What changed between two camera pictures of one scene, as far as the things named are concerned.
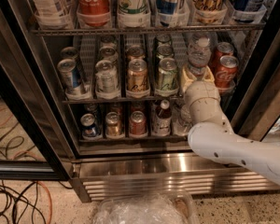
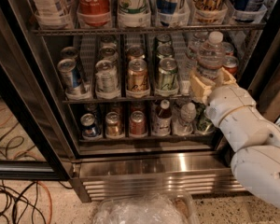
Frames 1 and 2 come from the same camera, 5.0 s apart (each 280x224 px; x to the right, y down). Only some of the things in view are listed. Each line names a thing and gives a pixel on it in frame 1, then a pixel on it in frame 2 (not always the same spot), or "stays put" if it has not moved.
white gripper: [202, 92] → [230, 104]
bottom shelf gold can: [113, 124] stays put
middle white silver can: [109, 53] stays put
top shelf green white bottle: [133, 7] stays put
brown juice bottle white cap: [162, 119] stays put
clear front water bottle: [199, 51] → [212, 56]
